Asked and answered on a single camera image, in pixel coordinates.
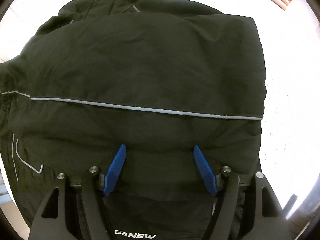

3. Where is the black padded jacket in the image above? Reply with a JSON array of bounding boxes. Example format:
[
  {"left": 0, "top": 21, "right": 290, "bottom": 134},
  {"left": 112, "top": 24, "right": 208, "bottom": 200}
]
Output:
[{"left": 1, "top": 0, "right": 266, "bottom": 239}]

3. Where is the floral quilted bed cover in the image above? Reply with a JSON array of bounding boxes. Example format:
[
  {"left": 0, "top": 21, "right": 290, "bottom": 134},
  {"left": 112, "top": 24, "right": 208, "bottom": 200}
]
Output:
[{"left": 0, "top": 0, "right": 320, "bottom": 221}]

